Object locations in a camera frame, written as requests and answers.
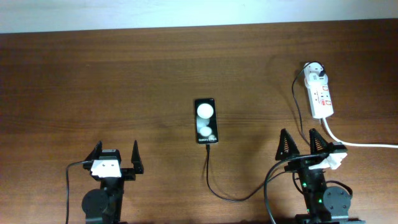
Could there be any black USB charging cable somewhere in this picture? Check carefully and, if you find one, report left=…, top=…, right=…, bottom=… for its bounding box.
left=205, top=61, right=327, bottom=203

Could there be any white power strip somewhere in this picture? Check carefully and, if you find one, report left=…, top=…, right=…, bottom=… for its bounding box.
left=307, top=83, right=334, bottom=119

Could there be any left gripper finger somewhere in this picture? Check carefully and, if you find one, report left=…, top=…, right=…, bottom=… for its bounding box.
left=84, top=141, right=102, bottom=162
left=131, top=140, right=143, bottom=170

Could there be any white USB charger plug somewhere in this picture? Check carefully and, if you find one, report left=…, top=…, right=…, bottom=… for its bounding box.
left=303, top=62, right=328, bottom=88

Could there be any black smartphone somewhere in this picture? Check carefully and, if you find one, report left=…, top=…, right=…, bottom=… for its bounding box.
left=194, top=98, right=219, bottom=144

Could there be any white power strip cord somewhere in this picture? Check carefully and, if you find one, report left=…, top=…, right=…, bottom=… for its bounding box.
left=320, top=117, right=398, bottom=149

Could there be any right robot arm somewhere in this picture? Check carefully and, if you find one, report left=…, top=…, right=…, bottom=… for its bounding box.
left=275, top=129, right=353, bottom=223

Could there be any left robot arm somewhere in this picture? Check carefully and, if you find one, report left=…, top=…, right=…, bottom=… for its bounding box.
left=81, top=141, right=144, bottom=223

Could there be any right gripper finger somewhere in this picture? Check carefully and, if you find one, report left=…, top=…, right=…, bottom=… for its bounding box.
left=275, top=129, right=300, bottom=161
left=309, top=128, right=329, bottom=154

